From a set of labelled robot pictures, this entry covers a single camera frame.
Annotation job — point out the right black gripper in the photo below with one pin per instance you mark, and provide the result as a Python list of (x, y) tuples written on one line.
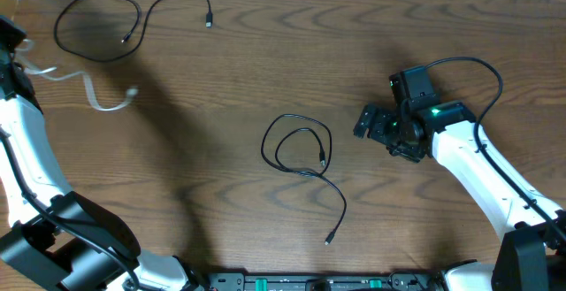
[(382, 116)]

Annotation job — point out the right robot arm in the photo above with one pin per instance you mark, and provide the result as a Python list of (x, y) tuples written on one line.
[(530, 226)]

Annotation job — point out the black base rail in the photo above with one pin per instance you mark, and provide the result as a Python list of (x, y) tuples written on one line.
[(394, 281)]

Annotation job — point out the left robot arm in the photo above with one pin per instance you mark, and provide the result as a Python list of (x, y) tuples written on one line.
[(58, 238)]

